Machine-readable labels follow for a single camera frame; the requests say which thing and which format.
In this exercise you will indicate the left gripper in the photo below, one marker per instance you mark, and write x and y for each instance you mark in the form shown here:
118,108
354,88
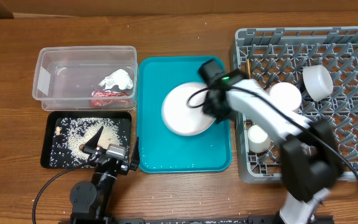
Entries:
89,150

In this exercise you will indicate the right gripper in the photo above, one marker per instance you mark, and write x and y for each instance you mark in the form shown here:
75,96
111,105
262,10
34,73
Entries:
214,106

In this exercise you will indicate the large pink plate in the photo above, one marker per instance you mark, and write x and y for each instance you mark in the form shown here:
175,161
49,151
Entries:
178,117

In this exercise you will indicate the rice food scraps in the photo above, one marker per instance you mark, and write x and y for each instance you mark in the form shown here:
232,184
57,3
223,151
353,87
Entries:
71,133

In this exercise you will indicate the wooden chopstick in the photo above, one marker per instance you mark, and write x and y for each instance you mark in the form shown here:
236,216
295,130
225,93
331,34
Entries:
248,68

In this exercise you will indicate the red foil snack wrapper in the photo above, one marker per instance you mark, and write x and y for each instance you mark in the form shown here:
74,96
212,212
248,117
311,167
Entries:
107,97

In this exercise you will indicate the white cup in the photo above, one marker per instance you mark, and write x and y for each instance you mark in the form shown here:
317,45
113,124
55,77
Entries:
258,139

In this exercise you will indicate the small pink plate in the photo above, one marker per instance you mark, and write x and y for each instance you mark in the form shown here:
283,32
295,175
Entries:
286,95

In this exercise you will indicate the white napkin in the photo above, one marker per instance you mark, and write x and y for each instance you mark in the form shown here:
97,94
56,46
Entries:
119,78

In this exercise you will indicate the grey bowl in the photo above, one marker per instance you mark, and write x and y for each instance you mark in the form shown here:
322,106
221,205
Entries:
318,82

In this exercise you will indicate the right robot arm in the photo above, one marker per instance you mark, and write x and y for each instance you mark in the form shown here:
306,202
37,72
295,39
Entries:
309,159

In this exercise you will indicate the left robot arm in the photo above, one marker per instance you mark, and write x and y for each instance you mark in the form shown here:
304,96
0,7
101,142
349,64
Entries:
90,199

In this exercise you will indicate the grey dishwasher rack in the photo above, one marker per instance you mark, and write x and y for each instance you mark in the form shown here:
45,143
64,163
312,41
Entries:
280,54

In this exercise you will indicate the teal serving tray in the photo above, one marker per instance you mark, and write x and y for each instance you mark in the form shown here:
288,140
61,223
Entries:
161,150

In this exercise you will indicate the black plastic tray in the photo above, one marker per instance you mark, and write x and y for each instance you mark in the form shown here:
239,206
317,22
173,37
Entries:
52,118

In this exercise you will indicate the clear plastic bin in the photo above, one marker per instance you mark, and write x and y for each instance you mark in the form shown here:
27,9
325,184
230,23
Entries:
65,77

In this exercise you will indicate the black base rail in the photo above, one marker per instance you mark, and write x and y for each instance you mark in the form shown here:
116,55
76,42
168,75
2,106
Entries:
252,219

